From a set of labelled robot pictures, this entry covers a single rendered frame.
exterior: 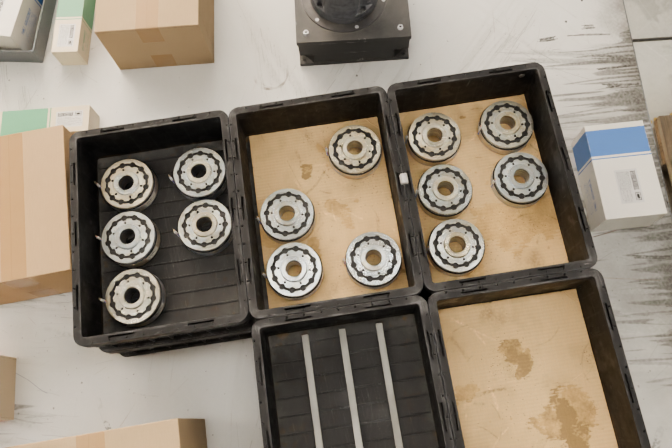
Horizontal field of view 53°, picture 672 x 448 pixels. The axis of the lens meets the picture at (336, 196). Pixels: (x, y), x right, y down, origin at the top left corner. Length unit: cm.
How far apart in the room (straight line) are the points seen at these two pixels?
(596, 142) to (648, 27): 122
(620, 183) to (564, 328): 33
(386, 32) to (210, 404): 85
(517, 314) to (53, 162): 93
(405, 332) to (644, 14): 172
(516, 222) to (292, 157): 45
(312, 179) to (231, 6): 55
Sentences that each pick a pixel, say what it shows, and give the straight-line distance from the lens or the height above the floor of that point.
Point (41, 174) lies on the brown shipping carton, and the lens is 143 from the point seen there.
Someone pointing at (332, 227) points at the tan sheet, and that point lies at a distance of 128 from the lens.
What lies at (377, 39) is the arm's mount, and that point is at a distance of 149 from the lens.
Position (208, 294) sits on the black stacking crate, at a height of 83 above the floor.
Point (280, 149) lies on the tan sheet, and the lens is 134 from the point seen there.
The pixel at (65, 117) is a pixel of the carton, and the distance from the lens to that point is 158.
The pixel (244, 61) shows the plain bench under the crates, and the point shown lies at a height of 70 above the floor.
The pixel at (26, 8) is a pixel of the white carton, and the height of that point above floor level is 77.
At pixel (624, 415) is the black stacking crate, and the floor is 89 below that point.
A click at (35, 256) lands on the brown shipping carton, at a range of 138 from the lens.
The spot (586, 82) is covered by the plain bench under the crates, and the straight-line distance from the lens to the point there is 162.
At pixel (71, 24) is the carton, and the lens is 169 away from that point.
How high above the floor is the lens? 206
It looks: 71 degrees down
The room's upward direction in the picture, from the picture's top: 7 degrees counter-clockwise
